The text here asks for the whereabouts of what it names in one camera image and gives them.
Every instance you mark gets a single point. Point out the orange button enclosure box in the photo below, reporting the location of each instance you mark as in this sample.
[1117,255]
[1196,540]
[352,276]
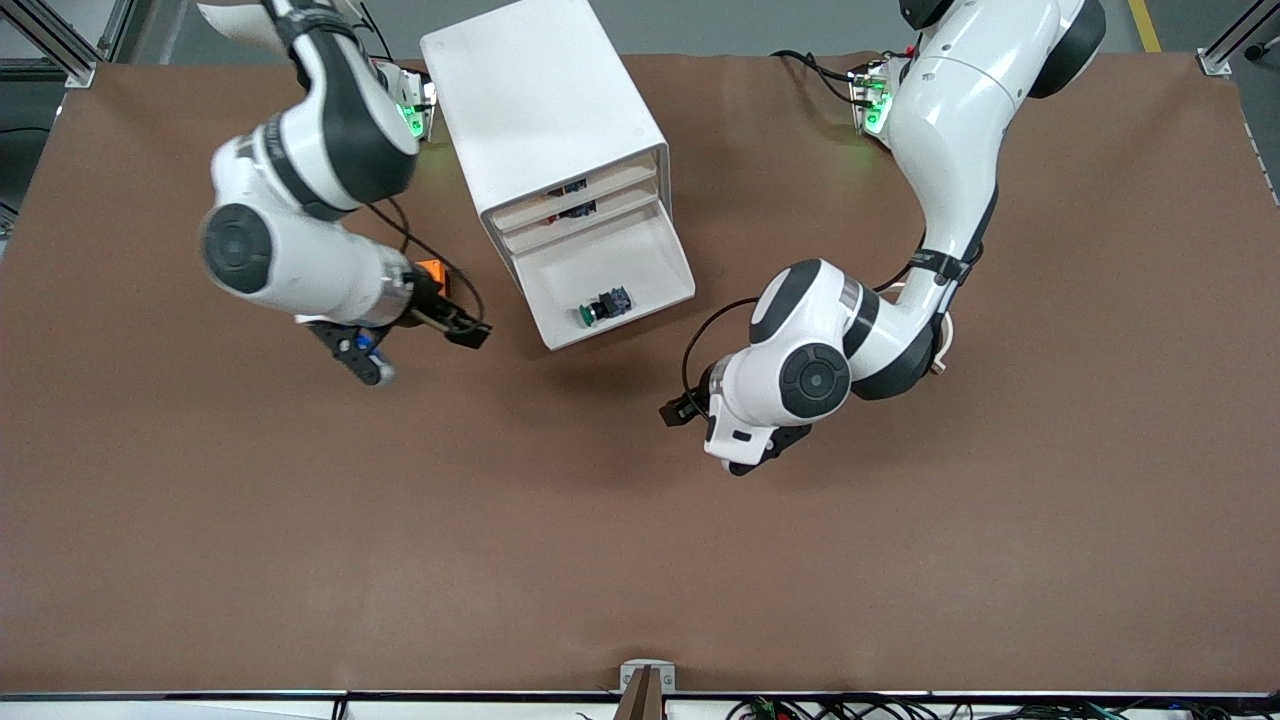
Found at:
[430,268]

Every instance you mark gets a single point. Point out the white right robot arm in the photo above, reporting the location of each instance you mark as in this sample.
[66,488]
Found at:
[330,130]

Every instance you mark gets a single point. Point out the green mushroom push button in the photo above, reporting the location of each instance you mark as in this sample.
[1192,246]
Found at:
[610,302]

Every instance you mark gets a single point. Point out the small dark electrical component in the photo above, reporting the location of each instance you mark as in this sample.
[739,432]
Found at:
[567,188]
[578,210]

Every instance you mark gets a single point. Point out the aluminium frame profile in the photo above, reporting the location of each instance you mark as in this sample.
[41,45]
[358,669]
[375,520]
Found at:
[80,75]
[1215,62]

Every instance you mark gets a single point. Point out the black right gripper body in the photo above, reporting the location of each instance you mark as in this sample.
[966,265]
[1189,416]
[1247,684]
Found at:
[428,301]

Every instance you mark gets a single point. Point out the grey metal bracket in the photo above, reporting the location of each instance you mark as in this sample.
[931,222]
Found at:
[668,680]

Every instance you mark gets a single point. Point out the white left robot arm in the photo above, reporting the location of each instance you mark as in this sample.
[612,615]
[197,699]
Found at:
[950,130]

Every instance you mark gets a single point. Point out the brown table cover sheet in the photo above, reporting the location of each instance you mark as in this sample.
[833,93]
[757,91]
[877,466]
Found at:
[600,550]

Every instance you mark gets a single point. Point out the white cabinet drawer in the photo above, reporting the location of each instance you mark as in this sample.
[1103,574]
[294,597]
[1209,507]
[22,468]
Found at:
[620,180]
[600,265]
[620,204]

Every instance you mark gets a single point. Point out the white drawer cabinet shell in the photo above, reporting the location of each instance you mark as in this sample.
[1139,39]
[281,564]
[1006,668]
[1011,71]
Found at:
[540,100]

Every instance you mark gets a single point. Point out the white curved plastic piece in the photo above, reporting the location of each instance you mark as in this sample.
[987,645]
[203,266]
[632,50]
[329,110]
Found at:
[948,330]

